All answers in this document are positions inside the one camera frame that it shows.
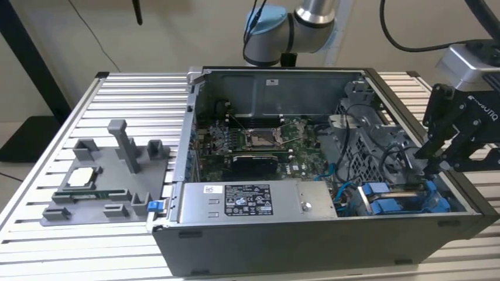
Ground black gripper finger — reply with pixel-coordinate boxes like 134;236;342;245
414;83;470;161
424;125;494;177

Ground black disk wire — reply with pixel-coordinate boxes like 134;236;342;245
379;139;430;191

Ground hard disk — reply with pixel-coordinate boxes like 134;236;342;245
359;180;452;216

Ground grey metal disk bay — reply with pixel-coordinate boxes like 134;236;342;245
324;81;431;188

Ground green motherboard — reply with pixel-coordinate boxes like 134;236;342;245
194;114;334;182

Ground metal locking lever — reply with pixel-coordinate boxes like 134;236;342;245
282;132;312;144
228;114;251;132

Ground CPU socket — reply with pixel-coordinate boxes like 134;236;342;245
242;127;284;150

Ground black graphics card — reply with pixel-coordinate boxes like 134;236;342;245
199;153;280;181

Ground black PC case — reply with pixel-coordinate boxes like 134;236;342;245
147;66;500;277

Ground silver power supply unit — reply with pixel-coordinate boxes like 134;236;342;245
171;180;339;227

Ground grey parts rack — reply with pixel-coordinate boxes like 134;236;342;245
39;119;172;228

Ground black antenna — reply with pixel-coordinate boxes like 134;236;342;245
132;0;144;26

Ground green RAM stick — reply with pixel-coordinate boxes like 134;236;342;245
54;190;130;200

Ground silver CPU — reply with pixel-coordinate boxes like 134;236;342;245
68;168;98;187

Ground black stand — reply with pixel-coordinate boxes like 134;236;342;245
0;0;74;163

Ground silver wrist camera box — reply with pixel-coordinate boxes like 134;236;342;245
435;43;500;92

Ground thin black cable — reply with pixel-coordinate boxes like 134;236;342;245
336;104;367;181

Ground thick black cable bundle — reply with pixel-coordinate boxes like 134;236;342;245
463;0;500;43

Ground blue disk wire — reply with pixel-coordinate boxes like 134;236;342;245
316;172;358;207

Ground hanging black cable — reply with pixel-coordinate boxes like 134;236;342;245
379;0;470;52

